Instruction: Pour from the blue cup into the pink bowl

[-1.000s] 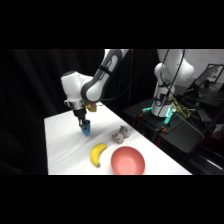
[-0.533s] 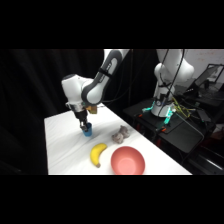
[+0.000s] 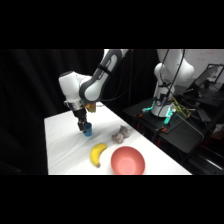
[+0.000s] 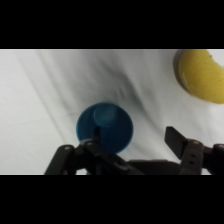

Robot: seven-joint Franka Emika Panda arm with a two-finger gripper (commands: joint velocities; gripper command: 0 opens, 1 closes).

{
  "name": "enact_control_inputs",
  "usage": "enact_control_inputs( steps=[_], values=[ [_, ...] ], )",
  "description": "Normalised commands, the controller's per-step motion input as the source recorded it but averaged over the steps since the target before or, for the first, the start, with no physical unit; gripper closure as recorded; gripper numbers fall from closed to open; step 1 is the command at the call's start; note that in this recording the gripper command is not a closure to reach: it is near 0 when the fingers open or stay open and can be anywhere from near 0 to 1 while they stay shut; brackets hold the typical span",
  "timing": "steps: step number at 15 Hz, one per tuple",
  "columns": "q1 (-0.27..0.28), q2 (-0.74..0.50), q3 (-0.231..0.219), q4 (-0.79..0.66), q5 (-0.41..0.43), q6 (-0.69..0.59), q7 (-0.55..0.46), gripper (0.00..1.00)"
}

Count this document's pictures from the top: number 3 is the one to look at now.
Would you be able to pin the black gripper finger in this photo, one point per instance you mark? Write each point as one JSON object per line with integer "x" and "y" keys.
{"x": 80, "y": 126}
{"x": 85, "y": 126}

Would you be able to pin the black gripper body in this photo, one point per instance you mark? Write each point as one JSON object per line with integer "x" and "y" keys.
{"x": 80, "y": 115}

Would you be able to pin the grey plush toy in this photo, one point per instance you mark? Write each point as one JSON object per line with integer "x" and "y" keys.
{"x": 120, "y": 134}

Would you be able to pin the black robot stand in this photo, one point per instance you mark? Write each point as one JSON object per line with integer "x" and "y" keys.
{"x": 185, "y": 133}

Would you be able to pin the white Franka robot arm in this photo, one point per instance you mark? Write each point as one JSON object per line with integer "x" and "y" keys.
{"x": 75, "y": 86}

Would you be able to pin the black curtain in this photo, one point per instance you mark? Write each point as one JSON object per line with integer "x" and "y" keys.
{"x": 30, "y": 100}

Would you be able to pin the pink bowl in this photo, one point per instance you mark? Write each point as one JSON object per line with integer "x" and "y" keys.
{"x": 128, "y": 161}

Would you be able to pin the blue plastic cup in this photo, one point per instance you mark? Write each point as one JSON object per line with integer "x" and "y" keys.
{"x": 89, "y": 130}

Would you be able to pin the yellow banana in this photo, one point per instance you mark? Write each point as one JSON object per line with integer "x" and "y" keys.
{"x": 97, "y": 152}

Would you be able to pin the green status light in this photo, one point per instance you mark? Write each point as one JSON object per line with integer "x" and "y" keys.
{"x": 168, "y": 116}

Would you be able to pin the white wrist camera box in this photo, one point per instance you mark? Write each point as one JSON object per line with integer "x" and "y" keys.
{"x": 68, "y": 104}

